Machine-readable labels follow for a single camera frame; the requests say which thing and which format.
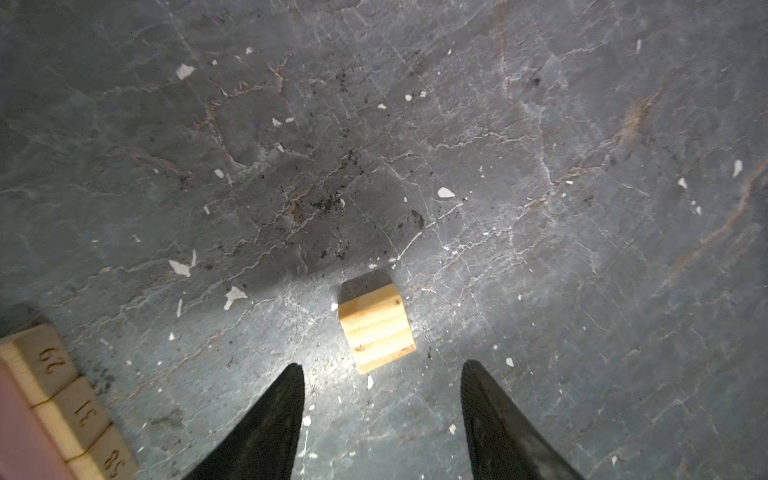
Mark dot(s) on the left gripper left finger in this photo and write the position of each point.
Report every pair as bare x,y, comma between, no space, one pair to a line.
263,445

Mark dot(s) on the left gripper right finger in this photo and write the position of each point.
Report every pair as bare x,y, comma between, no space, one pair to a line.
502,442

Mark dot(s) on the small grooved wood block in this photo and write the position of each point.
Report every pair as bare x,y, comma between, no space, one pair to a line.
376,328

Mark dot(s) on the pink block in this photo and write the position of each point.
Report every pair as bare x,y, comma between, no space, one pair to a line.
27,452

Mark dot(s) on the natural wood block long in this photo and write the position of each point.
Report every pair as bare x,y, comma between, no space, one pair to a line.
38,363

